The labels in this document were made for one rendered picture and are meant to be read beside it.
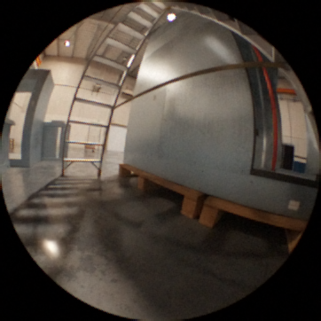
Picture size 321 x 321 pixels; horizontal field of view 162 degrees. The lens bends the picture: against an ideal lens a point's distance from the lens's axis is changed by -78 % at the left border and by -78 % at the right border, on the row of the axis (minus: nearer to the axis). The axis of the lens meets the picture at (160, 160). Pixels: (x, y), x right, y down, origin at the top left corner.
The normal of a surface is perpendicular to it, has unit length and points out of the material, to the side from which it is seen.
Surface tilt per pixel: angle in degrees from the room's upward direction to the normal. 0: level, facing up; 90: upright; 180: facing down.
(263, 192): 90
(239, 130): 90
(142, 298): 0
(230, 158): 90
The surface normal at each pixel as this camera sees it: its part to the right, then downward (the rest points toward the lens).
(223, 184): -0.74, -0.04
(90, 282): 0.12, -0.99
